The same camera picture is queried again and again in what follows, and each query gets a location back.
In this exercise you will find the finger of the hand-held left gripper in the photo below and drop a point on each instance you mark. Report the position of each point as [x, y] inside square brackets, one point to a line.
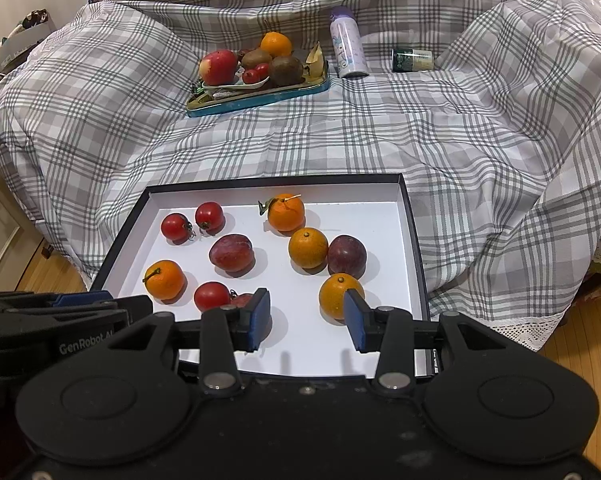
[83, 300]
[135, 306]

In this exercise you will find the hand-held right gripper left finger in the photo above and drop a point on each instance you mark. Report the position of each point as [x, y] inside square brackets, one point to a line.
[260, 317]

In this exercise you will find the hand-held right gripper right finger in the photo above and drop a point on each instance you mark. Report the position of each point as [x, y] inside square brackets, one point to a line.
[354, 320]

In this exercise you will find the brownish red plum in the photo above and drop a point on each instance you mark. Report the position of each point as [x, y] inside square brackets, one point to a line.
[241, 301]

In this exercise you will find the dark purple plum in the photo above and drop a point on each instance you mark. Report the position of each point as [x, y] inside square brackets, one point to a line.
[347, 256]

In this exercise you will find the reddish purple plum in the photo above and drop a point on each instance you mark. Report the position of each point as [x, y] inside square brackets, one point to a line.
[232, 252]

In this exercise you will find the black box with white inside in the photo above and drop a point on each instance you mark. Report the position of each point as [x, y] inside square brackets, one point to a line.
[380, 220]

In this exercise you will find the orange with green leaf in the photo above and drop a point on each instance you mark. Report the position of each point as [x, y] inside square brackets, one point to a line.
[286, 212]

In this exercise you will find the wooden cabinet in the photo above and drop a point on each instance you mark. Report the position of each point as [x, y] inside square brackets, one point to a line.
[3, 230]

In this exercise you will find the white lace bed skirt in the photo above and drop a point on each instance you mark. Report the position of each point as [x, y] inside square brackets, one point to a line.
[530, 332]

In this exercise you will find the blue tin tray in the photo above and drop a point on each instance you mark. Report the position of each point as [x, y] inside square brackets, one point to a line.
[260, 97]

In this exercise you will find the grey plaid blanket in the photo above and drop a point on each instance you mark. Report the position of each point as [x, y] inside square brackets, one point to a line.
[480, 135]

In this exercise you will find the green candy wrapper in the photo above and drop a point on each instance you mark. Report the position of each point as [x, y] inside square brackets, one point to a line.
[196, 89]

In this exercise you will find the white spoon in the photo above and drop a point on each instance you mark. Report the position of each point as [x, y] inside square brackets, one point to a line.
[230, 86]

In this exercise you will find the small red cherry tomato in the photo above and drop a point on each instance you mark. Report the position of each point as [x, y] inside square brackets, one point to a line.
[251, 76]
[262, 69]

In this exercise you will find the large brown kiwi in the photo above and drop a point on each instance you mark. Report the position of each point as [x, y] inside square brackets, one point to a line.
[286, 70]

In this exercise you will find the red apple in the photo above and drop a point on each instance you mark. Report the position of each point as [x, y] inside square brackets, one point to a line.
[219, 66]

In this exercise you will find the small brown kiwi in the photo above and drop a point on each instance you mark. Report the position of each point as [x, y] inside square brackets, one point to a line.
[257, 58]

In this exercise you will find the golden wrapper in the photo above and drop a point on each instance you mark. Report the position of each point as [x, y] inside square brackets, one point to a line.
[316, 60]

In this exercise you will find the cardboard box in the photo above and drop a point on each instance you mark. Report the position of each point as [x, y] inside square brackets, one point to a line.
[23, 42]

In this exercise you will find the small green jar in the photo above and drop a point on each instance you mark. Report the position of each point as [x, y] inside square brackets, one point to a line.
[413, 60]

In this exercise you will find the white purple bottle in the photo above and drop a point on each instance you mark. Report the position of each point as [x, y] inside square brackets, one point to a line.
[348, 45]

